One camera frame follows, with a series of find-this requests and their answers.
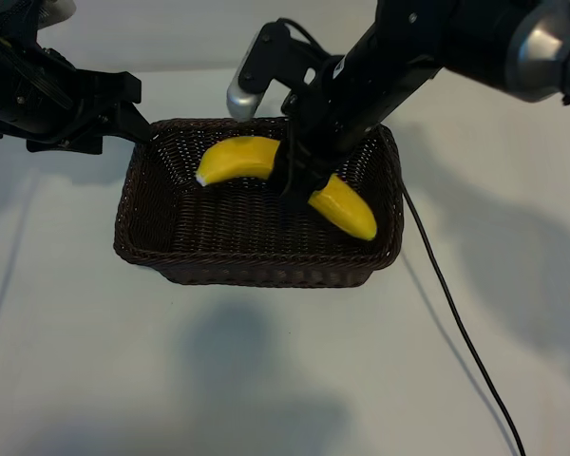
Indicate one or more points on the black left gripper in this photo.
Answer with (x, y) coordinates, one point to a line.
(28, 104)

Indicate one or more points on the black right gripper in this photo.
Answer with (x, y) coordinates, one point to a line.
(361, 95)

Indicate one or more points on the yellow banana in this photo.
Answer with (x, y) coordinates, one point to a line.
(237, 159)

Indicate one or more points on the dark brown wicker basket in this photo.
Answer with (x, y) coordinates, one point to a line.
(266, 273)

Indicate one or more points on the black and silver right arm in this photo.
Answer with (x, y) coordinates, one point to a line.
(541, 47)

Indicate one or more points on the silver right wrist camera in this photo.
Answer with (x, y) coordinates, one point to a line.
(244, 97)

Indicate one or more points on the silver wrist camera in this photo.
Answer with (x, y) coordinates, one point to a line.
(59, 9)
(244, 97)

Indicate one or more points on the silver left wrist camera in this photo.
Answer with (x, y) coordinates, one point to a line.
(59, 9)

